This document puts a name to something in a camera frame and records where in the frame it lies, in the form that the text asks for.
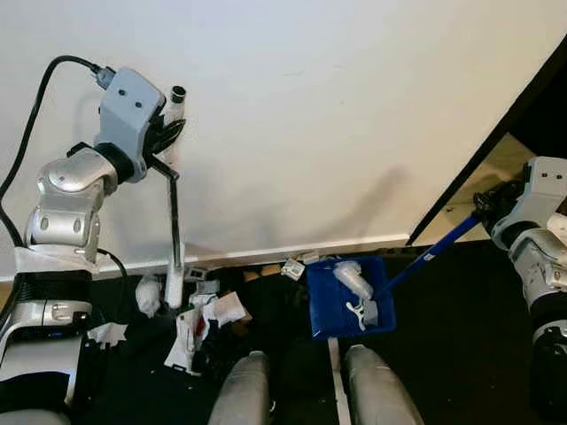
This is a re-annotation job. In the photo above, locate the blue dustpan with handle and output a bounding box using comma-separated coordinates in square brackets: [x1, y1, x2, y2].
[306, 212, 484, 342]

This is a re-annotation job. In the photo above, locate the white crumpled paper ball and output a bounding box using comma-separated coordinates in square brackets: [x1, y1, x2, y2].
[136, 274, 165, 318]

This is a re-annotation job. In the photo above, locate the white plastic bottle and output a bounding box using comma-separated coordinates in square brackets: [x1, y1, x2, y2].
[332, 261, 375, 302]

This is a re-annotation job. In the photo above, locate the white folded tissue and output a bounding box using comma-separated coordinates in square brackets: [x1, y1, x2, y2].
[210, 292, 252, 327]

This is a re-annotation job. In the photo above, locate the white plastic clip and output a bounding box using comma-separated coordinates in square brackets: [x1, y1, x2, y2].
[346, 299, 380, 330]

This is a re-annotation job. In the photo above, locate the small white label card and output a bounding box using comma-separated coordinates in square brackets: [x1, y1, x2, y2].
[282, 259, 307, 282]

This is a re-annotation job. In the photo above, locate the grey robot right leg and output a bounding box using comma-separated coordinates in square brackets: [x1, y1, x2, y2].
[344, 345, 424, 425]

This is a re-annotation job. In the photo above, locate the grey robot leg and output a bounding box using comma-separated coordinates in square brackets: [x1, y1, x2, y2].
[344, 345, 424, 425]
[208, 352, 271, 425]

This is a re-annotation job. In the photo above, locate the grey robot left leg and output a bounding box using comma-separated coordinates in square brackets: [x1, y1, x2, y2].
[208, 352, 271, 425]

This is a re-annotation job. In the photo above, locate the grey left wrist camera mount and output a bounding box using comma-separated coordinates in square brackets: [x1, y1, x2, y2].
[96, 66, 167, 182]

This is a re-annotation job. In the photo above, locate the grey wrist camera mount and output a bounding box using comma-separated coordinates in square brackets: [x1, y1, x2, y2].
[96, 66, 167, 182]
[492, 157, 567, 249]

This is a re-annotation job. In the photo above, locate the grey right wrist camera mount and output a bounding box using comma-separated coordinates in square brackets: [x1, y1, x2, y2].
[492, 157, 567, 249]

